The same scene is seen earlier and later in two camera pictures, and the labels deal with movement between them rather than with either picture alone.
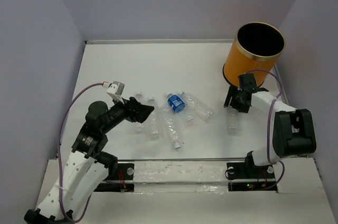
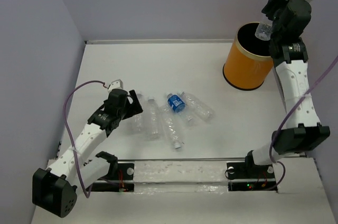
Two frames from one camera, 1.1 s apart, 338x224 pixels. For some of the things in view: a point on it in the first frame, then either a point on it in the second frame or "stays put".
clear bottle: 153,120 stays put
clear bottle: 234,121 -> 263,31
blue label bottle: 176,103 stays put
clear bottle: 198,106 stays put
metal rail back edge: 160,42 stays put
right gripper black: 231,93 -> 278,1
